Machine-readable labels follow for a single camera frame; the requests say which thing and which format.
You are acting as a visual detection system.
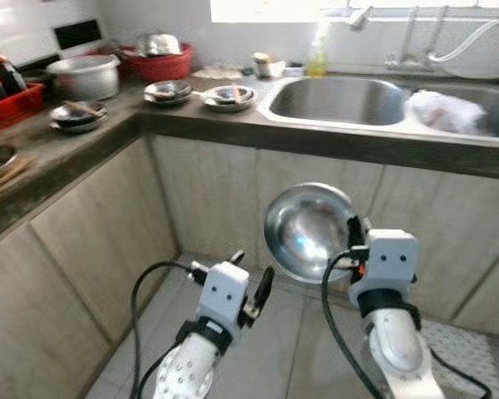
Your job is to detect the round deep steel bowl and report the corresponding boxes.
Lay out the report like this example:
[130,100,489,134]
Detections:
[263,182,358,285]

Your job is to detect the double steel kitchen sink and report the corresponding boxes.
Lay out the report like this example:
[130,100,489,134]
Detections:
[258,73,499,149]

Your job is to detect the white dotted floor mat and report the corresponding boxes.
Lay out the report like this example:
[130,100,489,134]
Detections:
[420,320,499,399]

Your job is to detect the crumpled clear plastic bag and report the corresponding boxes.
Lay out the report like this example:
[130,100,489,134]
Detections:
[408,90,492,136]

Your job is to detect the yellow dish soap bottle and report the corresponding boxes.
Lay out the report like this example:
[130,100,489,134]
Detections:
[308,33,329,80]

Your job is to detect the small white sponge container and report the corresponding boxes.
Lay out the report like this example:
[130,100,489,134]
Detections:
[251,52,285,80]

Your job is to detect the white crumpled cloth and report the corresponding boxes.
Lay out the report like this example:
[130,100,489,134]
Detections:
[191,65,246,81]

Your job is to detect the red plastic basin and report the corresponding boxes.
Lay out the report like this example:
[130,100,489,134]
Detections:
[121,43,195,82]

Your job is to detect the steel faucet spout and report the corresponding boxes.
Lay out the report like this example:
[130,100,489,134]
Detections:
[347,4,375,32]

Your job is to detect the domed steel lid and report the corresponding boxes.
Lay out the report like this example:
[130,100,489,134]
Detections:
[133,33,182,57]

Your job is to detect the large aluminium pot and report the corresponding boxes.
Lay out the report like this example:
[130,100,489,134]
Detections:
[47,55,121,102]

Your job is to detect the bright window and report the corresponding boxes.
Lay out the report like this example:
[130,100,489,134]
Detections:
[210,0,499,22]

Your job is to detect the red plastic crate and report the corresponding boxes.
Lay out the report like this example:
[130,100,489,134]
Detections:
[0,81,47,138]

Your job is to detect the white box with black panel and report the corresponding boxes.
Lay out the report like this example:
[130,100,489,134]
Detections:
[50,17,105,55]

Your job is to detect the dark glass bottle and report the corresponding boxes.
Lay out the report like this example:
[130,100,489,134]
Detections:
[0,29,27,94]

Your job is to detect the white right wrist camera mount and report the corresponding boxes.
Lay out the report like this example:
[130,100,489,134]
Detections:
[349,230,419,300]

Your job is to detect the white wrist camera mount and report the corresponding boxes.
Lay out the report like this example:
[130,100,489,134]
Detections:
[349,230,419,300]
[197,262,250,329]

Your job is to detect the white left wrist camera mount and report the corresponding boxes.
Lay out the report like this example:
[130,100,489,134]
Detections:
[197,262,250,329]

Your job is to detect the black looped right arm cable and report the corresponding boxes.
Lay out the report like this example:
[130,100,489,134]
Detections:
[320,252,383,399]

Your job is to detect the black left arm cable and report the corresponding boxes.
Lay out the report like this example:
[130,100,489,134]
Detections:
[130,261,207,399]

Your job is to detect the black trailing right arm cable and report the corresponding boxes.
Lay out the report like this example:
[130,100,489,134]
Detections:
[428,347,493,399]

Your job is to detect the steel wall taps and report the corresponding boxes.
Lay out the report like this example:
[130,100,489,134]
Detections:
[385,4,450,69]

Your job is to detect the white flexible hose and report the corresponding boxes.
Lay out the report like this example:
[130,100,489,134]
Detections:
[428,18,499,66]

